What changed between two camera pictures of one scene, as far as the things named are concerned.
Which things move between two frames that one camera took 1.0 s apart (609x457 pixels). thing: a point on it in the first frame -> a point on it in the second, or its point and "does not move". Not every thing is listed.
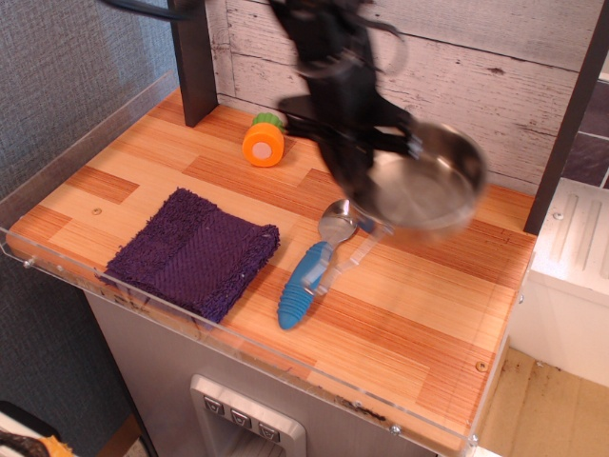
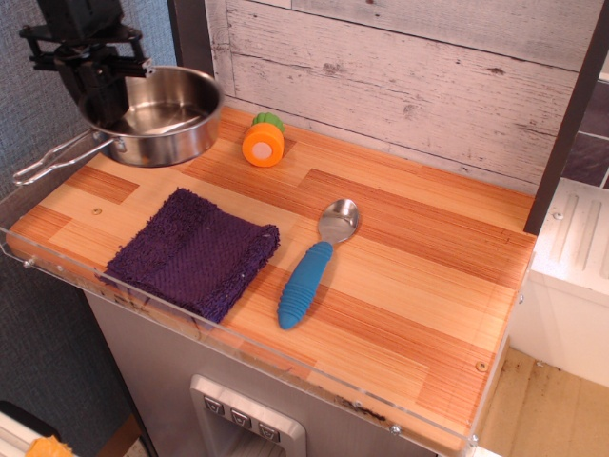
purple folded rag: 188,250 does not move
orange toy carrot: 263,143 does not move
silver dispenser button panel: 228,423 does not move
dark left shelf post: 194,60 does not move
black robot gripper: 344,112 -> 88,43
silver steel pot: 437,188 -> 174,115
